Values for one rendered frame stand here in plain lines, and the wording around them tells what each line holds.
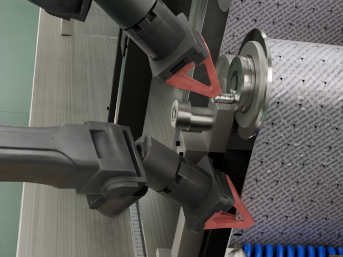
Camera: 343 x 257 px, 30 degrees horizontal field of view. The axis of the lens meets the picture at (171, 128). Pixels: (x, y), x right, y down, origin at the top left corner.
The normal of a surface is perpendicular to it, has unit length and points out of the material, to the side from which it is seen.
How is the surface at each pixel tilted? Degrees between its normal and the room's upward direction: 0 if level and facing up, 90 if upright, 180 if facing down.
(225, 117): 90
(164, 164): 59
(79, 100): 0
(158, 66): 50
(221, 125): 90
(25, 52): 0
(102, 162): 31
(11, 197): 0
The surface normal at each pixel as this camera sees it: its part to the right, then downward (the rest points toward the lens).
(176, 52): -0.64, -0.61
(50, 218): 0.16, -0.86
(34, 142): 0.58, -0.54
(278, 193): 0.15, 0.51
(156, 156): 0.57, -0.19
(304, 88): 0.20, 0.09
